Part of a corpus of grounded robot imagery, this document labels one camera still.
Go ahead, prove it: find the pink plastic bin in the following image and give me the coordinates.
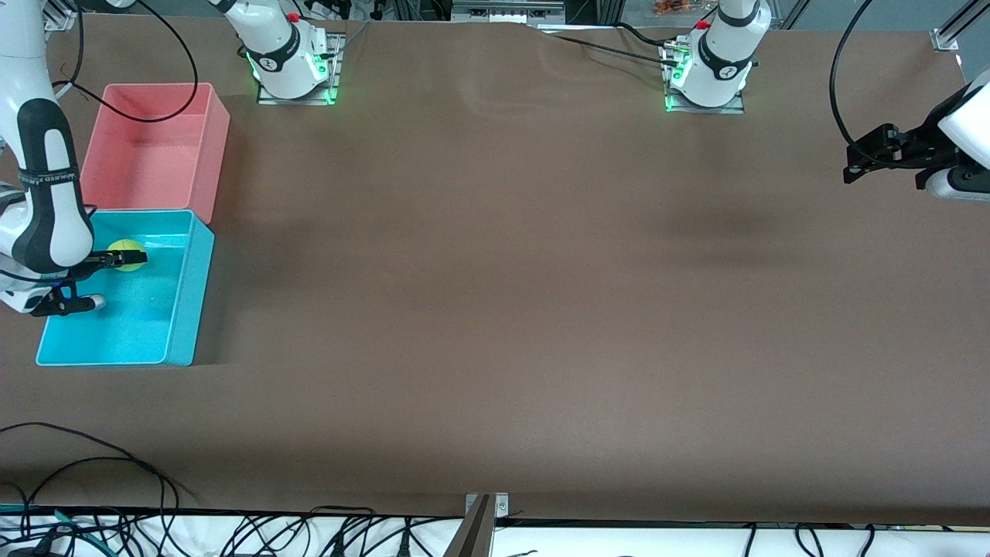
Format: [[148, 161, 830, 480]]
[[80, 82, 231, 225]]

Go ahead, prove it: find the brown table cover mat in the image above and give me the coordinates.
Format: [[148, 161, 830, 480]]
[[0, 14, 990, 527]]

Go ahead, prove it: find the blue plastic bin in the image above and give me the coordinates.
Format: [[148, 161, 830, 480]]
[[36, 209, 216, 367]]

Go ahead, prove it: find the grey power strip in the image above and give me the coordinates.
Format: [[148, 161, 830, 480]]
[[451, 0, 567, 24]]

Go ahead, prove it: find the black looped cable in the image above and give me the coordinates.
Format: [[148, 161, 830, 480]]
[[0, 422, 180, 535], [19, 456, 200, 504]]

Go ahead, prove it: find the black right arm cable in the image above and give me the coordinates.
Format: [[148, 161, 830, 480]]
[[53, 0, 200, 123]]

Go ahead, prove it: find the black cable on table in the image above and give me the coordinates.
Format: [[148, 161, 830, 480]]
[[551, 32, 681, 66], [615, 21, 678, 47]]

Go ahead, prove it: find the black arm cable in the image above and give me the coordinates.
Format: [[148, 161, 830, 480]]
[[53, 0, 200, 123], [830, 0, 876, 167]]

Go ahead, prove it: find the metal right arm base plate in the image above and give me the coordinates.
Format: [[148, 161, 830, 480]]
[[257, 32, 342, 105]]

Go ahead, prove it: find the yellow tennis ball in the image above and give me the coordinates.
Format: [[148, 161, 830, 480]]
[[107, 240, 148, 273]]

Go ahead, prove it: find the teal cable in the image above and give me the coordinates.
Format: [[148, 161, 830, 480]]
[[0, 504, 105, 552]]

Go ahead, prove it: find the metal bracket post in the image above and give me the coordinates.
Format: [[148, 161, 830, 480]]
[[442, 492, 510, 557]]

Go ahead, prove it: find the aluminium frame corner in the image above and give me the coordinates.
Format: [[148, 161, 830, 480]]
[[43, 0, 82, 32], [930, 0, 979, 53]]

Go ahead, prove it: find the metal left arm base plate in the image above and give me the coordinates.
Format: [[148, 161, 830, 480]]
[[664, 43, 746, 115]]

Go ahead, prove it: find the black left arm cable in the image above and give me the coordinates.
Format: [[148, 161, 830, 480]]
[[830, 0, 876, 167]]

